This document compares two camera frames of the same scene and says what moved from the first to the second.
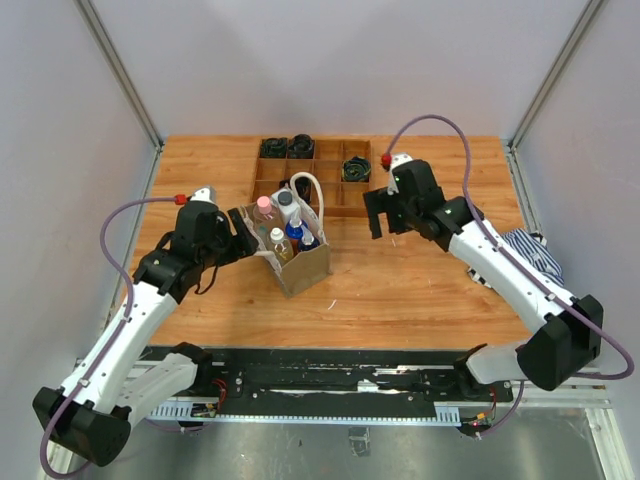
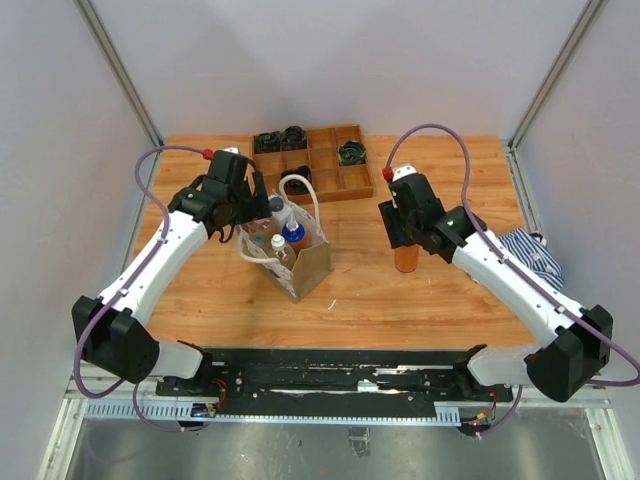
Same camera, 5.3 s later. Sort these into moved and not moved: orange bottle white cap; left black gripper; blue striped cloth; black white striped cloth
Moved: left black gripper; orange bottle white cap
Not moved: blue striped cloth; black white striped cloth
